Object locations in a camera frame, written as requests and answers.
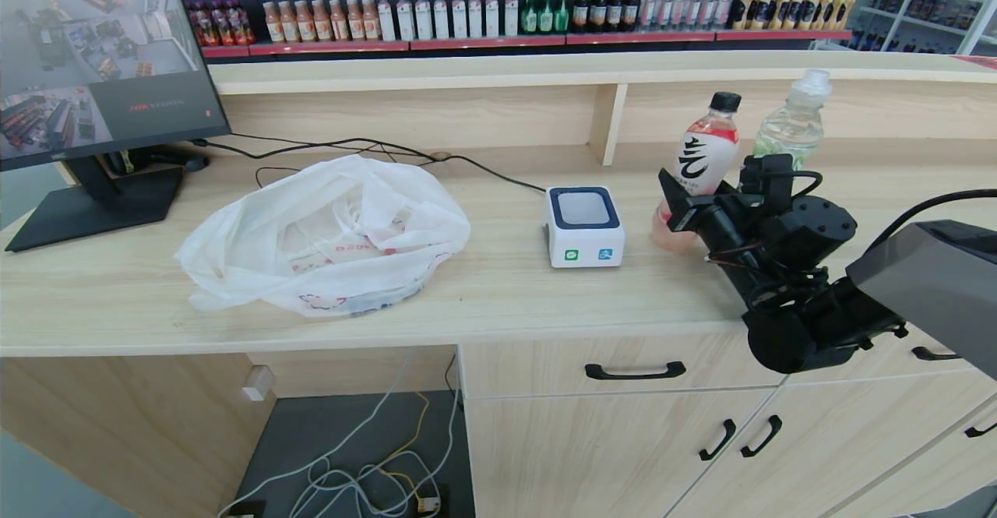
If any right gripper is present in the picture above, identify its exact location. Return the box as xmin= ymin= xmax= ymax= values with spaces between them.
xmin=657 ymin=167 xmax=781 ymax=271

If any white barcode scanner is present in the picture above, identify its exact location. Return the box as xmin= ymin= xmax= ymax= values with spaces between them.
xmin=543 ymin=185 xmax=626 ymax=270

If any white plastic shopping bag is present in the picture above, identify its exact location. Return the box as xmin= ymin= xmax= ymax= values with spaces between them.
xmin=174 ymin=154 xmax=472 ymax=319

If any pink drink bottle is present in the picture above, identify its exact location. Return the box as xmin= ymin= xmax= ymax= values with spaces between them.
xmin=651 ymin=91 xmax=742 ymax=255

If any clear plastic bottle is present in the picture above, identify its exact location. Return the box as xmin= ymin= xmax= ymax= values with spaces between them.
xmin=752 ymin=69 xmax=833 ymax=171

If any wooden drawer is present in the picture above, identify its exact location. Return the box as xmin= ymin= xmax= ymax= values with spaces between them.
xmin=785 ymin=326 xmax=976 ymax=385
xmin=458 ymin=329 xmax=785 ymax=400

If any wooden counter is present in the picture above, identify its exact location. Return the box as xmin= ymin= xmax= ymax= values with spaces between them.
xmin=0 ymin=51 xmax=997 ymax=518

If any wooden cabinet door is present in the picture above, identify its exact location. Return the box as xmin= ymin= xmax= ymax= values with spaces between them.
xmin=668 ymin=368 xmax=997 ymax=518
xmin=464 ymin=388 xmax=773 ymax=518
xmin=824 ymin=398 xmax=997 ymax=518

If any white shop shelf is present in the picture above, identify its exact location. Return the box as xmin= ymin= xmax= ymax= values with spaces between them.
xmin=810 ymin=0 xmax=997 ymax=57

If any row of bottles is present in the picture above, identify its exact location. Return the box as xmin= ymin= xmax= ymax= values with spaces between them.
xmin=904 ymin=0 xmax=984 ymax=33
xmin=185 ymin=0 xmax=858 ymax=48

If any black computer monitor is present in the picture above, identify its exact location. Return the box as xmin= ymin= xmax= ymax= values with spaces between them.
xmin=0 ymin=0 xmax=232 ymax=253

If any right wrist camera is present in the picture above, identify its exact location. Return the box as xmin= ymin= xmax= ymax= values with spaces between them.
xmin=738 ymin=153 xmax=798 ymax=212

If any black cable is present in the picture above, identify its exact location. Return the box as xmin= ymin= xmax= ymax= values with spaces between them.
xmin=863 ymin=188 xmax=997 ymax=257
xmin=190 ymin=133 xmax=547 ymax=194

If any yellow cable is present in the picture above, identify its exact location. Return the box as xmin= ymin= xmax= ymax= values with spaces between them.
xmin=379 ymin=390 xmax=442 ymax=513

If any white cable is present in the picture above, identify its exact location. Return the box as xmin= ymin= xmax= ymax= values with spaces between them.
xmin=217 ymin=353 xmax=462 ymax=518

